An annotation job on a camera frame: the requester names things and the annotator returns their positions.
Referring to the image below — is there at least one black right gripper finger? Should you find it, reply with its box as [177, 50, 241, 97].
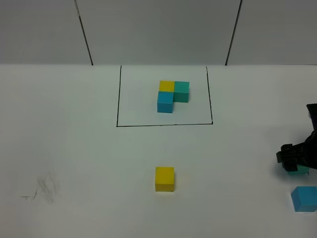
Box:
[276, 144, 298, 172]

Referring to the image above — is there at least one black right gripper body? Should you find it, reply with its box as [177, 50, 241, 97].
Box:
[297, 104, 317, 169]

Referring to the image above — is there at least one green template cube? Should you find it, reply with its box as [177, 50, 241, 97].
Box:
[173, 81, 190, 103]

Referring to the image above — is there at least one blue template cube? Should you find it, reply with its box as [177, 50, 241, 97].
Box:
[157, 91, 173, 113]

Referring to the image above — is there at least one yellow template cube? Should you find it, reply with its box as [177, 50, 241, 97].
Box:
[159, 80, 175, 92]

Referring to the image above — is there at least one white template paper sheet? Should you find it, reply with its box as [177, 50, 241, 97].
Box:
[117, 65, 212, 127]

